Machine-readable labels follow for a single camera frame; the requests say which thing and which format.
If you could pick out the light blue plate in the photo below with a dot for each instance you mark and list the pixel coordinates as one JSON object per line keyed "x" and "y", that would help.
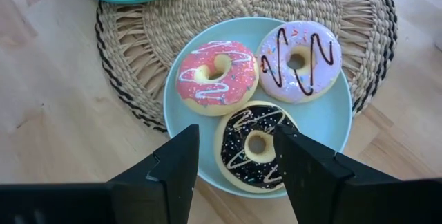
{"x": 321, "y": 122}

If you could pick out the pink iced toy donut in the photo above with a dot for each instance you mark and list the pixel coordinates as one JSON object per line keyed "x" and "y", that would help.
{"x": 238, "y": 82}

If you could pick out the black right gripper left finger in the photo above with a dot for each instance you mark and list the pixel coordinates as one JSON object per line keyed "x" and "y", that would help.
{"x": 172, "y": 182}

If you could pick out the purple iced toy donut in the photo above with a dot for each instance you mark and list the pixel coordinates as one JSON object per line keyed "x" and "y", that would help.
{"x": 324, "y": 68}

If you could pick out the chocolate iced toy donut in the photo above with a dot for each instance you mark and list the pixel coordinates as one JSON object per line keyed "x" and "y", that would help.
{"x": 238, "y": 158}

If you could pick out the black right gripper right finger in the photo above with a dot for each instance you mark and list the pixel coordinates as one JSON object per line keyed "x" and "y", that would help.
{"x": 317, "y": 182}

